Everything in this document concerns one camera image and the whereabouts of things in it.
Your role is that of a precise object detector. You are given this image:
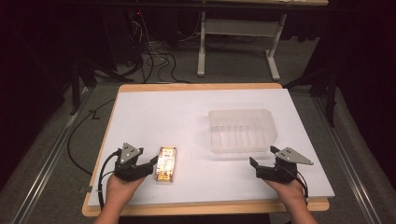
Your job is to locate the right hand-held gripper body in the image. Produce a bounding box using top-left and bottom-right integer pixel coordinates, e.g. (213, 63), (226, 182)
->
(255, 147), (315, 183)

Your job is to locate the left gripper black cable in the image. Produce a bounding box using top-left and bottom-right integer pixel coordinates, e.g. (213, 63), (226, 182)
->
(97, 149), (121, 210)

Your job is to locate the person's right hand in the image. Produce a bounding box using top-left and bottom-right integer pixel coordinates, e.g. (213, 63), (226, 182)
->
(263, 179), (308, 205)

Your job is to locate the yellow red snack box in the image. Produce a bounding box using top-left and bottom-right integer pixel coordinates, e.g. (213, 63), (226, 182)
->
(154, 146), (178, 184)

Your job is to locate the white foam board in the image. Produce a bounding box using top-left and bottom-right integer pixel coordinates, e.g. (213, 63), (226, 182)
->
(87, 88), (336, 207)

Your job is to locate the long black floor cable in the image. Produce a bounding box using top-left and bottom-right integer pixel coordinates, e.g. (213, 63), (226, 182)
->
(66, 98), (117, 175)

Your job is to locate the clear plastic container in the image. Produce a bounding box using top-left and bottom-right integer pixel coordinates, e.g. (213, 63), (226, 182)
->
(207, 108), (279, 154)

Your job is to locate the tangle of cables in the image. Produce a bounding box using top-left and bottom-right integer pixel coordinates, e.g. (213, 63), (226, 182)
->
(125, 10), (200, 84)

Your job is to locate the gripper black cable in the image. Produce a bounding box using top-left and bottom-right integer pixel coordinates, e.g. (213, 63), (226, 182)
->
(97, 149), (121, 210)
(291, 171), (310, 202)

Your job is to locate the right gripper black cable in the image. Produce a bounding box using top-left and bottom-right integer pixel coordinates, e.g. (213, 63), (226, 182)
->
(291, 171), (310, 202)

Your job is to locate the metal floor rail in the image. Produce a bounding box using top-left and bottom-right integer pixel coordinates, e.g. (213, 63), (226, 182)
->
(10, 88), (96, 224)
(311, 94), (382, 224)

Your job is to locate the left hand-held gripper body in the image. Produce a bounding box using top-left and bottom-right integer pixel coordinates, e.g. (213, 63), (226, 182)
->
(113, 142), (155, 183)

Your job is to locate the person's left hand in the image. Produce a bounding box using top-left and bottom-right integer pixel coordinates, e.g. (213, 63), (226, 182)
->
(105, 174), (147, 206)

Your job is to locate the black metal stand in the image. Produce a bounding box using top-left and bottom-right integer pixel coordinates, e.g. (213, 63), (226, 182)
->
(68, 57), (127, 117)
(282, 66), (340, 128)

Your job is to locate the white metal desk frame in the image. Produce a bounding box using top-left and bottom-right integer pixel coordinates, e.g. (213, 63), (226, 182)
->
(196, 11), (288, 82)

